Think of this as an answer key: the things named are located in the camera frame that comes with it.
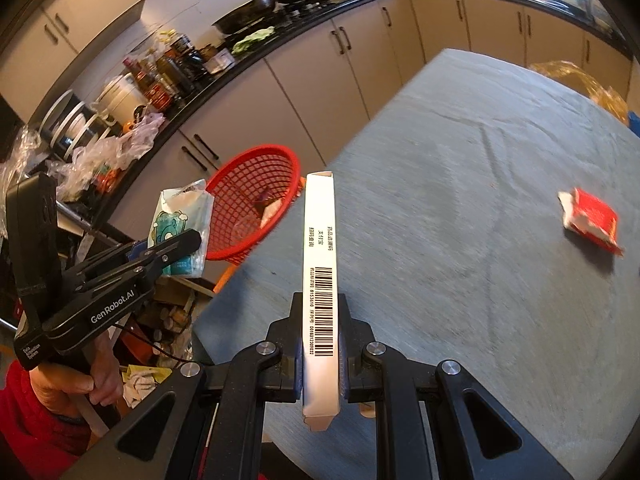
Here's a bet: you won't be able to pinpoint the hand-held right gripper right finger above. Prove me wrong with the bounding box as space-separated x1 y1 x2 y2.
337 292 576 480

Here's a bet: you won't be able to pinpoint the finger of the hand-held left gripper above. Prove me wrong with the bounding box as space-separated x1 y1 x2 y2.
69 229 202 307
70 239 151 277

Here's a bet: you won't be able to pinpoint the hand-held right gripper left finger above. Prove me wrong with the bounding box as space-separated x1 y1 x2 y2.
60 290 306 480

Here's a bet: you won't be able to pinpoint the white green tissue packet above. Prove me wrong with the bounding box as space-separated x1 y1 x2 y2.
147 179 216 278

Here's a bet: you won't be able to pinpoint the white barcode box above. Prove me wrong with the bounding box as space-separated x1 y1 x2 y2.
301 171 343 432

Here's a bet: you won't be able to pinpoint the red plastic mesh basket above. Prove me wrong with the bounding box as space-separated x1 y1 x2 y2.
205 145 302 263

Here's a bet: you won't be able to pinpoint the person's left forearm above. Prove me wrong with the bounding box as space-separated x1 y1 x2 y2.
0 360 101 471

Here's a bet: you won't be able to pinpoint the person's left hand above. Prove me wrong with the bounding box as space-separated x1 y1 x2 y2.
30 332 126 421

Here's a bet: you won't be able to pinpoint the clear plastic bag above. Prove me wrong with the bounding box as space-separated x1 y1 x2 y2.
52 112 166 196

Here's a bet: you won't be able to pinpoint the crumpled yellow white cloth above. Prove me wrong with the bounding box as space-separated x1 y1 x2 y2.
122 365 173 409

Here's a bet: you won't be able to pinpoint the dish rack with plates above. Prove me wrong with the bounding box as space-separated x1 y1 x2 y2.
40 90 101 158

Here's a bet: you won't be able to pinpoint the red label sauce bottle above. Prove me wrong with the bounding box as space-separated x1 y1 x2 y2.
125 57 173 111

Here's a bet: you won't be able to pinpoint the white kettle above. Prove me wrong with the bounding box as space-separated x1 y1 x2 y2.
97 72 151 126

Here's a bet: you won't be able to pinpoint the dark soy sauce bottle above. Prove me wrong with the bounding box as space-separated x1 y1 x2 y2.
172 35 208 78

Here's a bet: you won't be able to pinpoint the small carton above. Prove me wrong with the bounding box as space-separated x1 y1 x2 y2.
205 47 236 75

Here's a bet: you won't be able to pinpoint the beige base cabinets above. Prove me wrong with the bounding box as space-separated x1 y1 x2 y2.
115 0 633 281

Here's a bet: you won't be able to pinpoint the grey tablecloth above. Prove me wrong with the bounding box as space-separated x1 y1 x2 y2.
192 49 640 480

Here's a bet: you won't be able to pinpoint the green lettuce leaf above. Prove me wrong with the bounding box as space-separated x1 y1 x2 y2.
232 26 277 54

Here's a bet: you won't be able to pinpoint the black wok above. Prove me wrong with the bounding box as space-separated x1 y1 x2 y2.
211 0 278 35

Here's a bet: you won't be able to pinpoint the gas stove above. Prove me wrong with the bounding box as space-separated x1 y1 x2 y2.
220 0 361 46

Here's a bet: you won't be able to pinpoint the black countertop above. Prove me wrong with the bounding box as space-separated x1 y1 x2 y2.
50 0 632 221

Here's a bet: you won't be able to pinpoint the red white wrapper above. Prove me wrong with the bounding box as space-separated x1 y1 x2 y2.
557 187 626 256

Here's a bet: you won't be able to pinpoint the yellow plastic bag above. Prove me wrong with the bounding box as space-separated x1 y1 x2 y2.
529 60 632 123

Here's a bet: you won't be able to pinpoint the black cable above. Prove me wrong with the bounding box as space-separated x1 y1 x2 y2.
114 324 202 362

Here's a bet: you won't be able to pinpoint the beige wall cabinet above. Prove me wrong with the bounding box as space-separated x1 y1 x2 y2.
0 0 146 126

